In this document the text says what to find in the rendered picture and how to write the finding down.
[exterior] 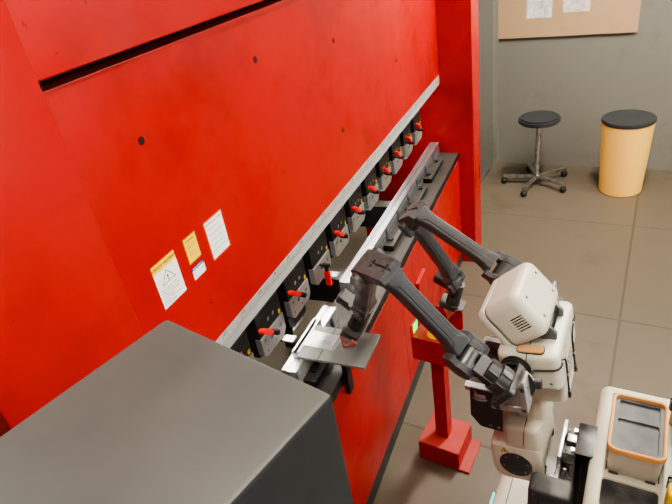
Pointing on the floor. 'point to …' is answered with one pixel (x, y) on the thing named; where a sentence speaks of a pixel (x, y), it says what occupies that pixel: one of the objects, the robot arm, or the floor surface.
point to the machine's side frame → (453, 110)
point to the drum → (625, 151)
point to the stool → (538, 149)
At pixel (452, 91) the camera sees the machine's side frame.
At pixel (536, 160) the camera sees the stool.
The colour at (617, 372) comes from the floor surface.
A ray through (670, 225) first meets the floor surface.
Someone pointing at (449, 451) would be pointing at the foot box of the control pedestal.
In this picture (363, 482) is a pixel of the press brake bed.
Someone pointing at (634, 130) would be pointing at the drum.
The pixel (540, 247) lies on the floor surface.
